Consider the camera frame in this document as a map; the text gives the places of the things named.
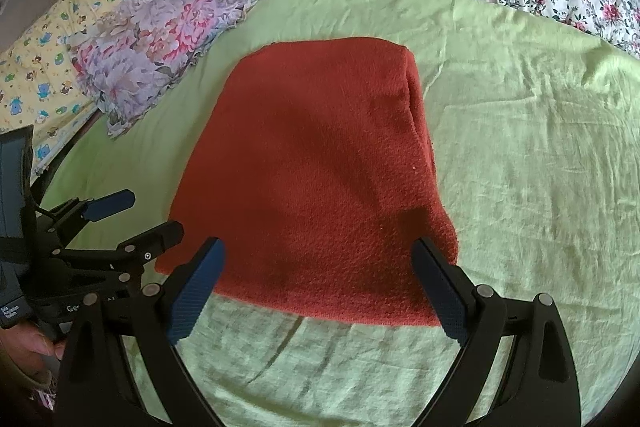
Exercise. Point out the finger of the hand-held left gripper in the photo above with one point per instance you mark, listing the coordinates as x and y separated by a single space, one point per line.
155 239
107 204

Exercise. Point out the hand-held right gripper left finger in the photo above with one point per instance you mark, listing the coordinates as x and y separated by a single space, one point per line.
195 292

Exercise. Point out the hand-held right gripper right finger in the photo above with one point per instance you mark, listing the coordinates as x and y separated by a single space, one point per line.
445 292

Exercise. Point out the rust red small garment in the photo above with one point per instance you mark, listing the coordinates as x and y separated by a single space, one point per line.
310 167

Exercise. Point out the person's left hand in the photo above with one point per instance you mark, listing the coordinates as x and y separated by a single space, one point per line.
30 344

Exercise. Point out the light green bed sheet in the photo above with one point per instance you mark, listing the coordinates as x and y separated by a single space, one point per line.
525 157

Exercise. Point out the yellow cartoon print pillow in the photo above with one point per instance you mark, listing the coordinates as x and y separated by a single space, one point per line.
50 57

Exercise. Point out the purple pink floral pillow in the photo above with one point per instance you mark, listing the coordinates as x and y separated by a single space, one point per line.
150 32

